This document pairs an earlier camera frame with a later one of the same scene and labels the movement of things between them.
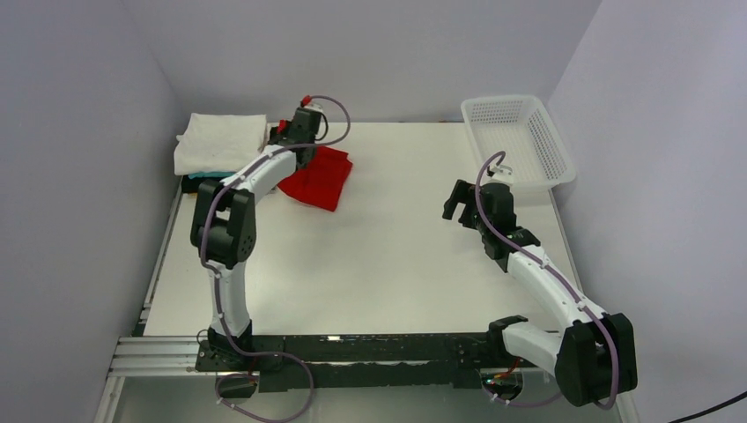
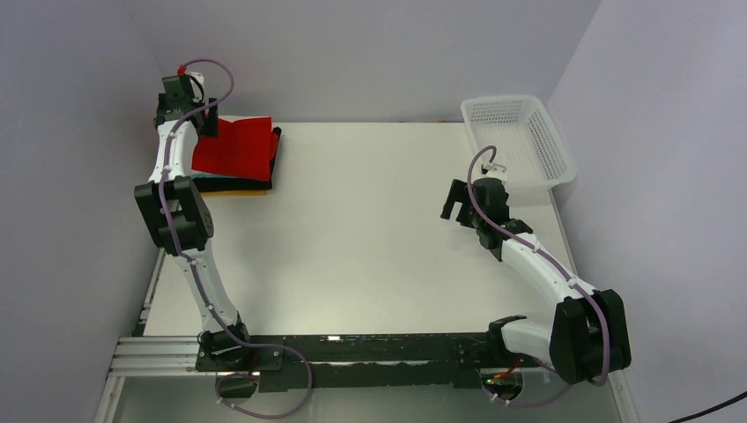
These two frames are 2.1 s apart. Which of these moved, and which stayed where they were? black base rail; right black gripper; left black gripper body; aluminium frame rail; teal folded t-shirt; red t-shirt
Moved: red t-shirt; left black gripper body
Stayed: black base rail; right black gripper; teal folded t-shirt; aluminium frame rail
